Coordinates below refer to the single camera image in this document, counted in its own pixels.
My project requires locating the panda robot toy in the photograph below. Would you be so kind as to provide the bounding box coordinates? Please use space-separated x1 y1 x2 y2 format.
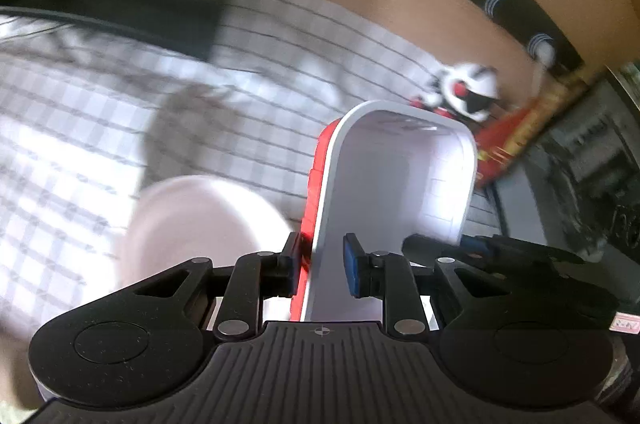
409 63 502 125

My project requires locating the white paper bowl red print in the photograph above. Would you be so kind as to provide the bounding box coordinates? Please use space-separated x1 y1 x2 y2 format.
114 174 303 320

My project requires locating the red snack bag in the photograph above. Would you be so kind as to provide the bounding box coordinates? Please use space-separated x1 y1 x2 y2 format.
472 69 588 191

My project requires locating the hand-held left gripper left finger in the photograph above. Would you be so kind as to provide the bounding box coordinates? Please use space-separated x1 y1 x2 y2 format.
132 231 307 341

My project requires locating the white black checked tablecloth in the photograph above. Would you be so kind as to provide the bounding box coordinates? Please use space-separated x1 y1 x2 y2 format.
0 0 506 345

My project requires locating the white computer case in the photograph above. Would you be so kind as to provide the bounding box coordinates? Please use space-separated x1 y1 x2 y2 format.
487 62 640 265

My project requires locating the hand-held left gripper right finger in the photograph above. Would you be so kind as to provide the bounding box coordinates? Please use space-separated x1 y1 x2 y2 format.
342 233 506 339

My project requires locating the red white rectangular tray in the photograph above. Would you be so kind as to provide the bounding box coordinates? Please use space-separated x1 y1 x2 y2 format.
289 100 477 323

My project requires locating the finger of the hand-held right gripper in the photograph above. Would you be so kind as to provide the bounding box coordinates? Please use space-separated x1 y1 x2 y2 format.
401 233 493 268
462 234 587 263

